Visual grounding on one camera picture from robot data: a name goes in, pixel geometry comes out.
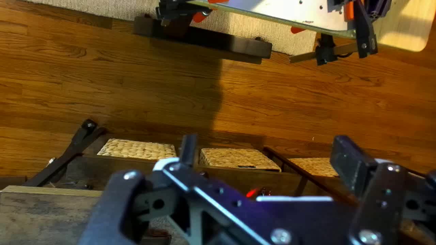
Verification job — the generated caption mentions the dark wooden table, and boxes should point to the dark wooden table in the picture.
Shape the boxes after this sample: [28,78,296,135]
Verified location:
[25,119,319,195]

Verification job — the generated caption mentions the black base clamp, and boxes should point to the black base clamp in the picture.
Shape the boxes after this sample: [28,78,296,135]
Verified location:
[315,33,340,66]

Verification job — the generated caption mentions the woven storage basket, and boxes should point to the woven storage basket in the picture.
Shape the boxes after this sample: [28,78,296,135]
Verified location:
[198,147,284,173]
[288,155,340,180]
[96,138,178,161]

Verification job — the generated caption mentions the small red object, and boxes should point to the small red object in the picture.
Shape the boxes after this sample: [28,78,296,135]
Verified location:
[244,187,265,200]

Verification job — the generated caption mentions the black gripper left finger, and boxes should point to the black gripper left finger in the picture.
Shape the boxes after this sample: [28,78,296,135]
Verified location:
[79,134,292,245]

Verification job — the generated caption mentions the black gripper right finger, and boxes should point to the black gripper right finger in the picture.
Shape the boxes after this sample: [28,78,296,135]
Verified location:
[330,135,436,245]

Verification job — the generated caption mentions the black base bracket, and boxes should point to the black base bracket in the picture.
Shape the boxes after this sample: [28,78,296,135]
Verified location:
[156,0,213,38]
[352,0,393,60]

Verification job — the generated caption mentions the light wooden board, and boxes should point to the light wooden board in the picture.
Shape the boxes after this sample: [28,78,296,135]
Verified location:
[374,0,436,53]

